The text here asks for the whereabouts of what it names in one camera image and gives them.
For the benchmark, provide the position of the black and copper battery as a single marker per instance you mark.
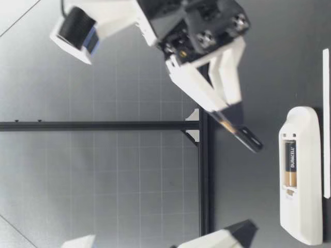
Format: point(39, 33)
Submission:
point(248, 140)
point(291, 165)

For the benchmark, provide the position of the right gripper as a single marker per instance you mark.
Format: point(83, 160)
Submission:
point(196, 23)

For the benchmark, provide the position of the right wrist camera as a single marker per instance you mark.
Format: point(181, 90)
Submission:
point(75, 28)

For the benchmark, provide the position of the white remote control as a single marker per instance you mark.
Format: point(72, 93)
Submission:
point(310, 180)

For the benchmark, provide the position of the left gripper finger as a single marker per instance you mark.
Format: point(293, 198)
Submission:
point(222, 236)

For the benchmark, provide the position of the black frame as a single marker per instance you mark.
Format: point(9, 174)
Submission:
point(103, 126)

